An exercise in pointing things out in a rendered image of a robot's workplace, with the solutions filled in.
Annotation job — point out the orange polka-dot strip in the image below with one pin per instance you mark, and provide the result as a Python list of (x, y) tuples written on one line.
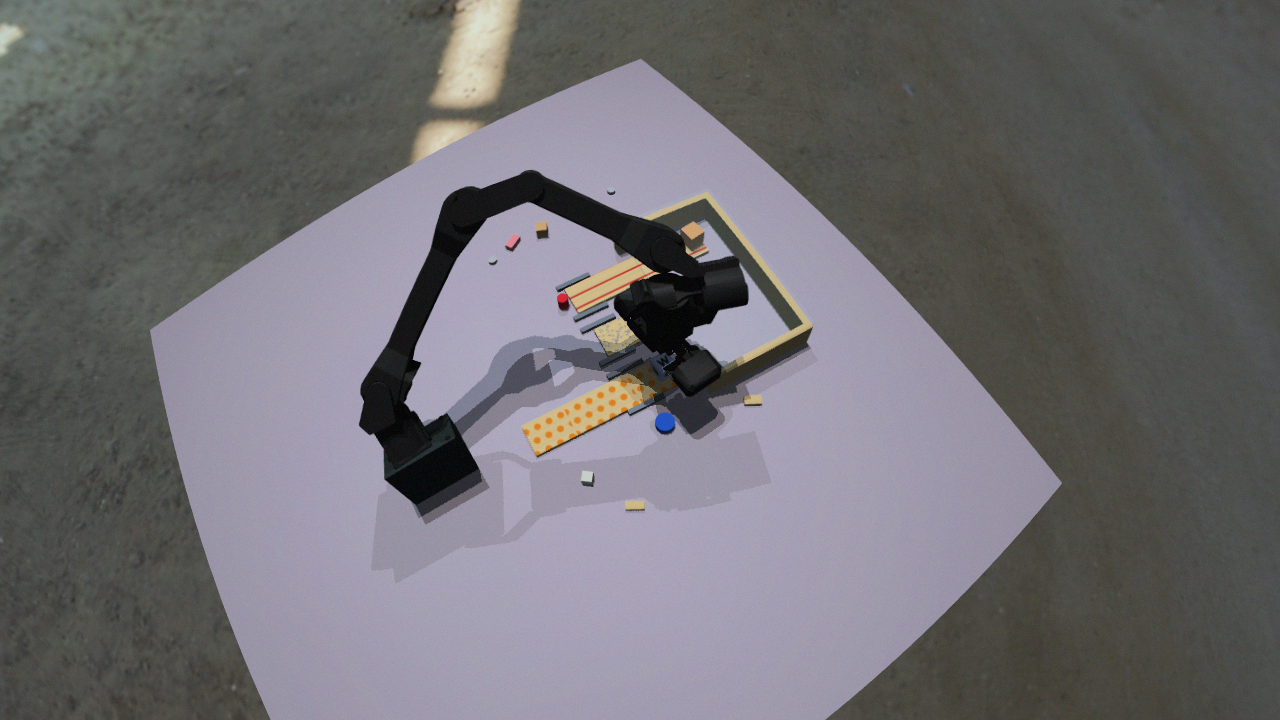
[(595, 408)]

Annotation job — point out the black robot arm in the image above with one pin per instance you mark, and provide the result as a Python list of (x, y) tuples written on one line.
[(704, 289)]

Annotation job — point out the tan flat board with red stripes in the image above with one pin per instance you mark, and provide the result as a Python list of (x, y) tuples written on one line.
[(604, 285)]

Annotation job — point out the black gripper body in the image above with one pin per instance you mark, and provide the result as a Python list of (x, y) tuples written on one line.
[(695, 369)]

